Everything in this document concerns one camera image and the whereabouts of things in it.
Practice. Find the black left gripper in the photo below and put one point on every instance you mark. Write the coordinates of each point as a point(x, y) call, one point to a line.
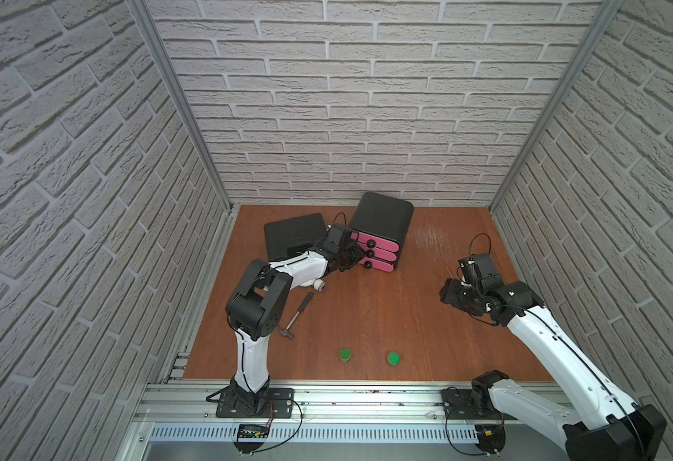
point(349, 254)

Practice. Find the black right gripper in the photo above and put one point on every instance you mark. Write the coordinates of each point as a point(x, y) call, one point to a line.
point(449, 291)

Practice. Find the pink drawer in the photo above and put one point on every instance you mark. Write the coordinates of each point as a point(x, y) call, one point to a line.
point(384, 266)
point(380, 254)
point(372, 242)

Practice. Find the pink top drawer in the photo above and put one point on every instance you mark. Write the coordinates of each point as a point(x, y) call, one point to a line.
point(372, 242)

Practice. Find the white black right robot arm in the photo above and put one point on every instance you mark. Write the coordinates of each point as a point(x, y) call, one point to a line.
point(601, 423)

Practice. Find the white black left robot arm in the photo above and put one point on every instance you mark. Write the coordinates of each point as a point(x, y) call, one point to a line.
point(257, 305)

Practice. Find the pink bottom drawer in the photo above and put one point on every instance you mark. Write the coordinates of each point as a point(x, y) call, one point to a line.
point(384, 266)

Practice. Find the black drawer cabinet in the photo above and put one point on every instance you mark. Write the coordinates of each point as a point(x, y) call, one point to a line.
point(383, 216)

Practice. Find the green paint bottle left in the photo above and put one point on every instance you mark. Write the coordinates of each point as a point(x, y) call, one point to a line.
point(345, 355)

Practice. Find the green paint bottle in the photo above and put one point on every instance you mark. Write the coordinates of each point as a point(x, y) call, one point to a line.
point(393, 359)
point(345, 355)

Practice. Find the green paint bottle right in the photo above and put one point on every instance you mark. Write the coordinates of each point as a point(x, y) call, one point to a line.
point(393, 359)

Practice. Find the white pipe fitting brass thread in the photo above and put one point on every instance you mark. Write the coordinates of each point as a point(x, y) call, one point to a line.
point(316, 284)

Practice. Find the black plastic tool case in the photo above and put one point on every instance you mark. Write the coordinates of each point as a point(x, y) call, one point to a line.
point(292, 237)

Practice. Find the right electronics board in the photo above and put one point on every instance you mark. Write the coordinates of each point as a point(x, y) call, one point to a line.
point(491, 439)

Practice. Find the electronics board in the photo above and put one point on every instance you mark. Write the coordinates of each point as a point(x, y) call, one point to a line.
point(250, 437)
point(491, 439)

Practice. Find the left electronics board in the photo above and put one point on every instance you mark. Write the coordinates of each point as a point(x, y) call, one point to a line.
point(250, 437)

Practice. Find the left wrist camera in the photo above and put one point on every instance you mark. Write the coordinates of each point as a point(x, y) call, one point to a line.
point(337, 238)

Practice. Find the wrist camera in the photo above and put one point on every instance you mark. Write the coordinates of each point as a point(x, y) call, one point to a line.
point(337, 238)
point(481, 273)

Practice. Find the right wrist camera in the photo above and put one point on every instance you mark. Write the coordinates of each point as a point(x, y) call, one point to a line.
point(481, 273)

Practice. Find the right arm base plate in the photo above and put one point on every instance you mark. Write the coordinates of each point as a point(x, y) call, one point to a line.
point(468, 404)

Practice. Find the aluminium front rail frame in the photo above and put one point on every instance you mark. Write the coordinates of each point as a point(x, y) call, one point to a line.
point(330, 420)

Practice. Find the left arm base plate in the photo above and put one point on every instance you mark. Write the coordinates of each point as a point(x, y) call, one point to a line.
point(234, 402)

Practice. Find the aluminium left floor rail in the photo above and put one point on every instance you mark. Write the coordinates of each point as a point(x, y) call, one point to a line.
point(206, 272)

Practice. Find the aluminium corner post right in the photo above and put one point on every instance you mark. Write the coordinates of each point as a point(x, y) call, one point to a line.
point(600, 24)

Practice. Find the aluminium corner post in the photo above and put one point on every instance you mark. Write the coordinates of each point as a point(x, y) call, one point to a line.
point(600, 24)
point(158, 52)

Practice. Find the aluminium corner post left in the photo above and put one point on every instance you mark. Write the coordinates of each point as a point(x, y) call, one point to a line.
point(158, 52)

